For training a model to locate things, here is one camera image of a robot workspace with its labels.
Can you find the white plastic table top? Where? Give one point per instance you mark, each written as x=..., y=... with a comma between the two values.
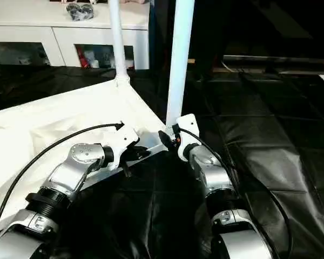
x=56, y=113

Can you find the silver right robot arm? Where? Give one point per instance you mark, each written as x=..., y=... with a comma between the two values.
x=213, y=172

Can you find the small tan label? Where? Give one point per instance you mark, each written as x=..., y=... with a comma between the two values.
x=191, y=61

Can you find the small white cup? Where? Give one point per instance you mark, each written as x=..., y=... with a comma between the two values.
x=95, y=63
x=130, y=64

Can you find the black mat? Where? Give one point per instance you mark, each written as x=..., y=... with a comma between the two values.
x=259, y=148

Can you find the red bottle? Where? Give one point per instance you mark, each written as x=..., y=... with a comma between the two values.
x=83, y=58

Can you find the black bar with red light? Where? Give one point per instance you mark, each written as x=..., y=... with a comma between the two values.
x=280, y=60

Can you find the white cabinet with glass doors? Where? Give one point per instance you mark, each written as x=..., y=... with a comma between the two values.
x=43, y=32

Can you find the dark object on cabinet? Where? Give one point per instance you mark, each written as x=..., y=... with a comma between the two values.
x=79, y=12

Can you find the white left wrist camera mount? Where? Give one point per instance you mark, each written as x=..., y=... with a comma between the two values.
x=124, y=140

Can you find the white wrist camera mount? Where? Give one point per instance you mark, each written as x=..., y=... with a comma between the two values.
x=187, y=126
x=124, y=140

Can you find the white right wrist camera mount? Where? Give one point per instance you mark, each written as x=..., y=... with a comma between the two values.
x=187, y=126

